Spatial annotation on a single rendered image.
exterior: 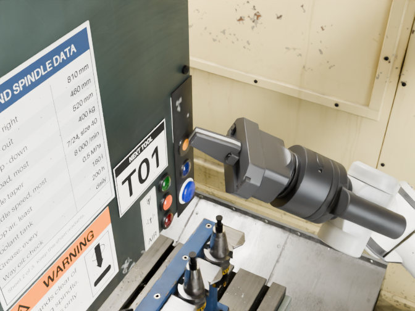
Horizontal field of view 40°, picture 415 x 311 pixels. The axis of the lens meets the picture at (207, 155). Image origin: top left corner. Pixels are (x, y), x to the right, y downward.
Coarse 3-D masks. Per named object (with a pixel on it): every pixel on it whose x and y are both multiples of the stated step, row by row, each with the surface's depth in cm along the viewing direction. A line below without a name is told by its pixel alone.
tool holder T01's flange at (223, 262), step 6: (228, 246) 124; (204, 252) 123; (228, 252) 123; (204, 258) 124; (210, 258) 122; (216, 258) 122; (222, 258) 122; (228, 258) 121; (216, 264) 121; (222, 264) 122; (228, 264) 123
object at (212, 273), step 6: (198, 258) 123; (204, 264) 121; (210, 264) 121; (204, 270) 120; (210, 270) 120; (216, 270) 120; (204, 276) 119; (210, 276) 119; (216, 276) 119; (210, 282) 118; (216, 282) 118
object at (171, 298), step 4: (172, 296) 115; (176, 296) 115; (168, 300) 114; (172, 300) 114; (176, 300) 114; (180, 300) 114; (164, 304) 114; (168, 304) 114; (172, 304) 114; (176, 304) 114; (180, 304) 114; (184, 304) 114; (188, 304) 114; (192, 304) 114; (164, 308) 113; (168, 308) 113; (172, 308) 113; (176, 308) 113; (180, 308) 113; (184, 308) 113; (188, 308) 113; (192, 308) 113
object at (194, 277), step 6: (198, 264) 112; (186, 270) 112; (192, 270) 111; (198, 270) 111; (186, 276) 112; (192, 276) 111; (198, 276) 112; (186, 282) 113; (192, 282) 112; (198, 282) 113; (186, 288) 114; (192, 288) 113; (198, 288) 113; (192, 294) 114; (198, 294) 114
